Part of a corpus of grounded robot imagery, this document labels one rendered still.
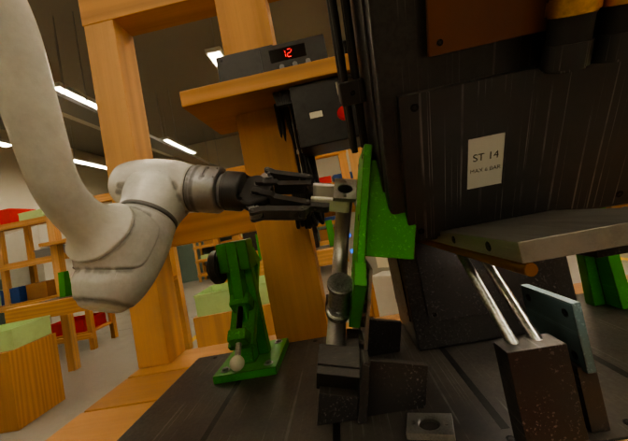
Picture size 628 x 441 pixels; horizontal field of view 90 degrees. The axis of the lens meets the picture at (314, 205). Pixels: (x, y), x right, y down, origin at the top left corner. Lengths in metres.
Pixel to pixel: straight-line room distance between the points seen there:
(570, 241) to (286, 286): 0.66
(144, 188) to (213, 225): 0.41
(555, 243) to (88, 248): 0.54
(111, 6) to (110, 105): 0.28
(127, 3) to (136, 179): 0.66
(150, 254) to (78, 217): 0.11
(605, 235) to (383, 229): 0.24
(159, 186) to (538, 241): 0.54
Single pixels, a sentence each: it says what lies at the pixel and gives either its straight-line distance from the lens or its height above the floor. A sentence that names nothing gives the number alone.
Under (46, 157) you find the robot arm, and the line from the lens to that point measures 0.50.
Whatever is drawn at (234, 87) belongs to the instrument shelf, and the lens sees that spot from 0.80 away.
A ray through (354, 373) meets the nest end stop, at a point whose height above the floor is 0.96.
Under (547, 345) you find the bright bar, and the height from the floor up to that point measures 1.01.
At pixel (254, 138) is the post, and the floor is 1.43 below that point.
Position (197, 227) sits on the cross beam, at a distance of 1.00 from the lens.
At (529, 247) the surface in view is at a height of 1.12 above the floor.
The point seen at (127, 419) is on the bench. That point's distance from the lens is 0.80.
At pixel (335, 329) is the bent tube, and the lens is 0.53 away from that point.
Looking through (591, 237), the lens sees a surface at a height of 1.12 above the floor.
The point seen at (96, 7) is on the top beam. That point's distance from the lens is 1.22.
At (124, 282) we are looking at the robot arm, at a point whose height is 1.14.
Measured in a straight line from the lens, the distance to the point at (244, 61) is 0.88.
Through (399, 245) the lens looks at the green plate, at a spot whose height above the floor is 1.12.
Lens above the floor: 1.18
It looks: 3 degrees up
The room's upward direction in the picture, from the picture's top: 11 degrees counter-clockwise
